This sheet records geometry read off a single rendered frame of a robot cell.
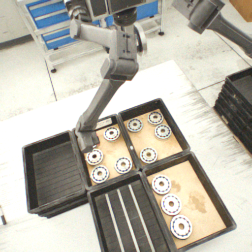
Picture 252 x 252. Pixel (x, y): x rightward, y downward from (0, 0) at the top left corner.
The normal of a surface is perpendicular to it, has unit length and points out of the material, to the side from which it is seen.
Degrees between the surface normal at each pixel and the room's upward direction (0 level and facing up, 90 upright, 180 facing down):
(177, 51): 0
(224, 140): 0
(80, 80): 0
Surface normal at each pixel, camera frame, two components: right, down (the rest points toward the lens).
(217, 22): 0.31, 0.77
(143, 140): -0.10, -0.51
